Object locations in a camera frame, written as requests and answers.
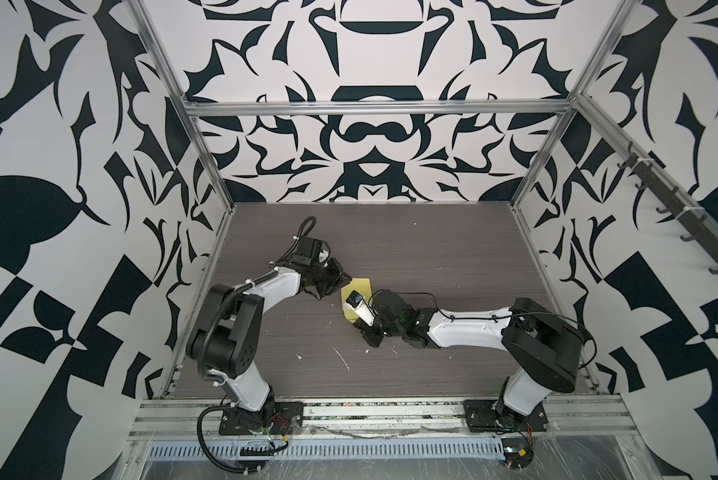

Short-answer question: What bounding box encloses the yellow square paper sheet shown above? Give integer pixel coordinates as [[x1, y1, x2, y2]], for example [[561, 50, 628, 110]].
[[340, 278, 372, 323]]

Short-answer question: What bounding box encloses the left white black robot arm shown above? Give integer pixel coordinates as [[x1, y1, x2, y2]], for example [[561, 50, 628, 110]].
[[186, 236, 351, 414]]

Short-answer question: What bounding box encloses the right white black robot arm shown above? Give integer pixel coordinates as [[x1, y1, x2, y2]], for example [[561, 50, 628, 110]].
[[344, 289, 593, 424]]

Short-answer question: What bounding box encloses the small green-lit electronics box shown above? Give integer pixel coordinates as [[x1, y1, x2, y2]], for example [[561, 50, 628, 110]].
[[501, 437, 534, 471]]

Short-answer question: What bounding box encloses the white slotted cable duct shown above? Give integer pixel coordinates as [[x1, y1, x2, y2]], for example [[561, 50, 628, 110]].
[[148, 437, 504, 461]]

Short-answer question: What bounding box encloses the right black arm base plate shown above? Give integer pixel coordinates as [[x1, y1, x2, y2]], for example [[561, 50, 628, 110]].
[[462, 399, 548, 433]]

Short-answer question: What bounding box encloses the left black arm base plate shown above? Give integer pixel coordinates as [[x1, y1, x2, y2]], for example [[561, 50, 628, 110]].
[[219, 401, 305, 436]]

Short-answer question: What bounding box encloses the left black corrugated cable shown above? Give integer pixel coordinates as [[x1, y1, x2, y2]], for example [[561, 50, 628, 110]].
[[195, 403, 291, 475]]

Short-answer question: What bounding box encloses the aluminium front rail frame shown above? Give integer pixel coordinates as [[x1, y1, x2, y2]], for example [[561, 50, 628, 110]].
[[126, 395, 639, 441]]

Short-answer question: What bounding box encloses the black wall hook rail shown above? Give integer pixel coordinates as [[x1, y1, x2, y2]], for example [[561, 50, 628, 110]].
[[618, 143, 718, 275]]

